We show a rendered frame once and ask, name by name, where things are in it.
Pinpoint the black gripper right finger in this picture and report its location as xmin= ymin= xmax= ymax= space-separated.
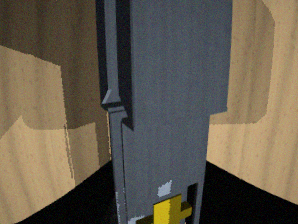
xmin=198 ymin=160 xmax=298 ymax=224

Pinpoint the light wooden board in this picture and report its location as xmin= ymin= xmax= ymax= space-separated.
xmin=0 ymin=0 xmax=298 ymax=224

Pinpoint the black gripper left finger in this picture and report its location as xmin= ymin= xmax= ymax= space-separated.
xmin=16 ymin=161 xmax=117 ymax=224

